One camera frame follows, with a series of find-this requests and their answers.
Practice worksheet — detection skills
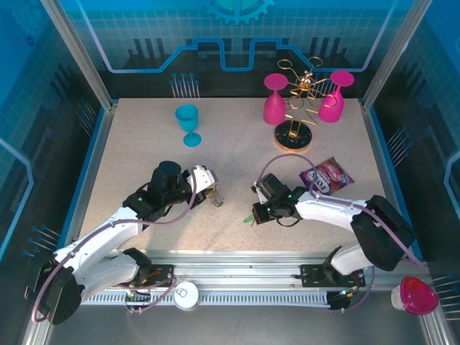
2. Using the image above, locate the large metal keyring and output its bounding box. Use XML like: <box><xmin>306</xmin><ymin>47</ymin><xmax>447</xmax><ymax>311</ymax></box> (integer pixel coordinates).
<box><xmin>210</xmin><ymin>185</ymin><xmax>226</xmax><ymax>209</ymax></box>

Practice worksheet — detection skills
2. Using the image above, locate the purple candy bag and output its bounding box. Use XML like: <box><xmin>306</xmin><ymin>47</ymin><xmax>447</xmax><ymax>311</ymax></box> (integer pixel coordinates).
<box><xmin>299</xmin><ymin>156</ymin><xmax>355</xmax><ymax>197</ymax></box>

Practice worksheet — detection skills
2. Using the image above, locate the teal plastic goblet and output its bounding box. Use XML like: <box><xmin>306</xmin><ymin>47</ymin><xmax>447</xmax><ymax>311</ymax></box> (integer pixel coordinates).
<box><xmin>175</xmin><ymin>103</ymin><xmax>202</xmax><ymax>147</ymax></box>

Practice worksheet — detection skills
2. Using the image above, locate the pink plastic goblet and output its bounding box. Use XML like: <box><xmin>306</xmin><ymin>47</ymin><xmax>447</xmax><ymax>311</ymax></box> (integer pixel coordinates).
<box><xmin>318</xmin><ymin>70</ymin><xmax>356</xmax><ymax>124</ymax></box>
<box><xmin>263</xmin><ymin>73</ymin><xmax>288</xmax><ymax>126</ymax></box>

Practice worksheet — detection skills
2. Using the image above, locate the tin can with pull tab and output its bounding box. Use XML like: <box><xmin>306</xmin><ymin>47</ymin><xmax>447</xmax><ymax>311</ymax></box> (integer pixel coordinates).
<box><xmin>173</xmin><ymin>280</ymin><xmax>201</xmax><ymax>311</ymax></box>

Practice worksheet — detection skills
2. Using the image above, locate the white cup with pink lid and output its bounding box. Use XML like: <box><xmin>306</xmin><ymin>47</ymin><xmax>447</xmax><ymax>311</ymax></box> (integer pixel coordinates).
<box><xmin>390</xmin><ymin>275</ymin><xmax>439</xmax><ymax>317</ymax></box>

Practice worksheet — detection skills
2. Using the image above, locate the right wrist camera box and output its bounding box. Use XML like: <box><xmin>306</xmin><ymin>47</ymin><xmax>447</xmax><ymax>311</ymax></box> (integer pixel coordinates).
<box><xmin>252</xmin><ymin>181</ymin><xmax>266</xmax><ymax>204</ymax></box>

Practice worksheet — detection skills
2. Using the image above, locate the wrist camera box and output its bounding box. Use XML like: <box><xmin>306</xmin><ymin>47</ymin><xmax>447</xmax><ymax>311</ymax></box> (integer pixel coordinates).
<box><xmin>252</xmin><ymin>181</ymin><xmax>266</xmax><ymax>204</ymax></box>
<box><xmin>190</xmin><ymin>165</ymin><xmax>217</xmax><ymax>192</ymax></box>

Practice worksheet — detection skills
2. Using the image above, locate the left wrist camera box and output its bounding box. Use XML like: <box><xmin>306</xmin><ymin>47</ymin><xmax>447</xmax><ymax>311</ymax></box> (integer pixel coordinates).
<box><xmin>190</xmin><ymin>165</ymin><xmax>217</xmax><ymax>192</ymax></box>

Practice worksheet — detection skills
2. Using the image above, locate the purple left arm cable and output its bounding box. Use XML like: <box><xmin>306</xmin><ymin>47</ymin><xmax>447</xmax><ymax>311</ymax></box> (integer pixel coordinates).
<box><xmin>31</xmin><ymin>167</ymin><xmax>198</xmax><ymax>323</ymax></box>

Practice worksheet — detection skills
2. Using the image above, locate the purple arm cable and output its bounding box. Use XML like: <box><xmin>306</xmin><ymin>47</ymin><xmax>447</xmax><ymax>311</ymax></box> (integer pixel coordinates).
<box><xmin>257</xmin><ymin>154</ymin><xmax>427</xmax><ymax>313</ymax></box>
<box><xmin>31</xmin><ymin>167</ymin><xmax>198</xmax><ymax>323</ymax></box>

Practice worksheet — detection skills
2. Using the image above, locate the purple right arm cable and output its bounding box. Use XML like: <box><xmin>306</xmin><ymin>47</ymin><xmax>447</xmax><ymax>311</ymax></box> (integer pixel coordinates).
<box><xmin>257</xmin><ymin>154</ymin><xmax>427</xmax><ymax>313</ymax></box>

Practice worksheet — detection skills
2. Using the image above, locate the aluminium table rail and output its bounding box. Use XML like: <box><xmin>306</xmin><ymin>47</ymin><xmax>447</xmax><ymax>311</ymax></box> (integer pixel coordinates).
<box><xmin>46</xmin><ymin>251</ymin><xmax>431</xmax><ymax>288</ymax></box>

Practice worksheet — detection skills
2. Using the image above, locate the gold wire glass rack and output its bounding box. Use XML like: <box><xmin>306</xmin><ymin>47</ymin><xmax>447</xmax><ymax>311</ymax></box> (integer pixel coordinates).
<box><xmin>275</xmin><ymin>56</ymin><xmax>334</xmax><ymax>156</ymax></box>

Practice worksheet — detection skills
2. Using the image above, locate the slotted cable duct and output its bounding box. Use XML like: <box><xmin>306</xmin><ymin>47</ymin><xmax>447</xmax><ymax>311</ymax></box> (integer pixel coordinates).
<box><xmin>80</xmin><ymin>291</ymin><xmax>331</xmax><ymax>307</ymax></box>

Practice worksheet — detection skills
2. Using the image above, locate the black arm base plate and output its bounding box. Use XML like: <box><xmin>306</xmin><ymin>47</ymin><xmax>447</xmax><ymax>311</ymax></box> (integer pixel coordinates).
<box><xmin>118</xmin><ymin>264</ymin><xmax>177</xmax><ymax>288</ymax></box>
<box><xmin>300</xmin><ymin>264</ymin><xmax>367</xmax><ymax>288</ymax></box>

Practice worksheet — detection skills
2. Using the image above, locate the small wired connector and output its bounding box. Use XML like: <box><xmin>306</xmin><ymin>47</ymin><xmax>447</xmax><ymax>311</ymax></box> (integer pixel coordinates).
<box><xmin>124</xmin><ymin>282</ymin><xmax>152</xmax><ymax>299</ymax></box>
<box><xmin>336</xmin><ymin>285</ymin><xmax>360</xmax><ymax>299</ymax></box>

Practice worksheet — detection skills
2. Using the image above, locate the aluminium frame post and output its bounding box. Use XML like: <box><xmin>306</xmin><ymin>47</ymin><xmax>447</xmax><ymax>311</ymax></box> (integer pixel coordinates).
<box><xmin>39</xmin><ymin>0</ymin><xmax>118</xmax><ymax>111</ymax></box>
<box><xmin>360</xmin><ymin>0</ymin><xmax>432</xmax><ymax>112</ymax></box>

